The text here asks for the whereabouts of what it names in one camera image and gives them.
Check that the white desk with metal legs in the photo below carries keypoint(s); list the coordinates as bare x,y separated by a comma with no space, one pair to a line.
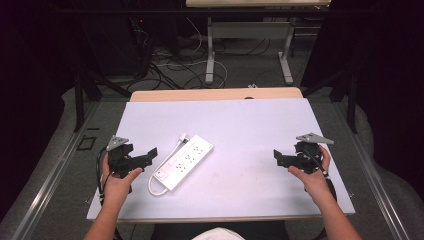
250,30

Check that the person's left hand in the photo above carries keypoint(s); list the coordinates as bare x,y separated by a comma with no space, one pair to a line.
117,186

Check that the white table cover board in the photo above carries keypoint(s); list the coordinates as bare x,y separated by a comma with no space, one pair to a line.
240,133

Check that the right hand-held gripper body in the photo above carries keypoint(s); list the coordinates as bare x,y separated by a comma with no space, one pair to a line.
310,156

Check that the person's dark pants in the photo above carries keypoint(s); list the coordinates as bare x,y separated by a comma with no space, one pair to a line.
263,231

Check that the person's white shirt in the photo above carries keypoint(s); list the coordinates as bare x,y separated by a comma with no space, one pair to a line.
218,234

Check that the person's right hand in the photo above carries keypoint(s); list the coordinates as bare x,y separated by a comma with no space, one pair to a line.
313,183

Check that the black metal stand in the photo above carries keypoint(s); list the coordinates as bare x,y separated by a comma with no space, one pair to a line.
85,93
346,90

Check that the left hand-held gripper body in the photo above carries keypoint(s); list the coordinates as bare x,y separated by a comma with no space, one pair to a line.
119,154

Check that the black computer tower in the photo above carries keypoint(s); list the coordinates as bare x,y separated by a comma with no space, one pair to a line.
116,43

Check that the aluminium floor rail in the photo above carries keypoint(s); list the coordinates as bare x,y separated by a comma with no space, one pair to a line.
46,180
370,173

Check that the white power strip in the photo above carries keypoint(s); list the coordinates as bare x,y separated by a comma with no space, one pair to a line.
184,162

